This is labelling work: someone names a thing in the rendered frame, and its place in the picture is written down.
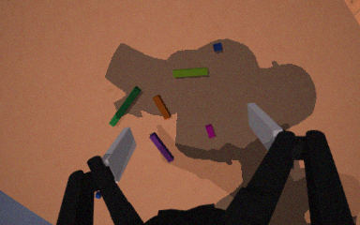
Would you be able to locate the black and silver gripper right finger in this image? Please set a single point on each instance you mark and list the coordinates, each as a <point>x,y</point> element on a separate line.
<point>258,200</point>

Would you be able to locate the orange rod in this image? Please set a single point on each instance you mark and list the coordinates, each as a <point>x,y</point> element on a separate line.
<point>162,107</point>

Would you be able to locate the short magenta rod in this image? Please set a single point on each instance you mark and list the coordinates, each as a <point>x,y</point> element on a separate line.
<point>210,131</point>

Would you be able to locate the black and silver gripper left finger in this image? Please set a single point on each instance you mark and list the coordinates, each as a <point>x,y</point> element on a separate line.
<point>77,207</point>

